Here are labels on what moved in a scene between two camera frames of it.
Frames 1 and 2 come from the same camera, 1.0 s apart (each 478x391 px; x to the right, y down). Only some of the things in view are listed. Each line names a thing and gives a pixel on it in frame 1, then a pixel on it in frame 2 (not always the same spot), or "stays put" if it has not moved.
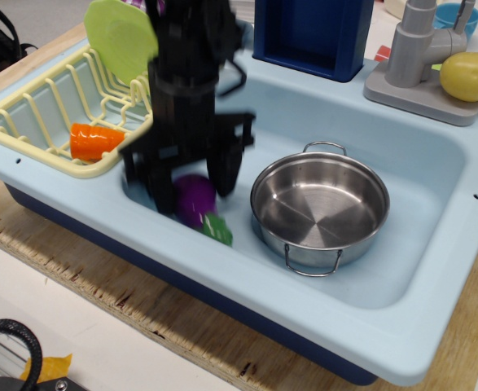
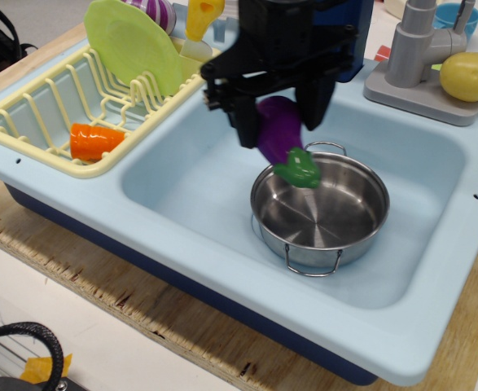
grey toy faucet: (410, 78) stays put
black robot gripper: (185, 125) → (279, 46)
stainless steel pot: (319, 206) stays put
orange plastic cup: (89, 142) stays put
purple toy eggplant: (195, 204) → (279, 134)
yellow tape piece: (52, 368) stays put
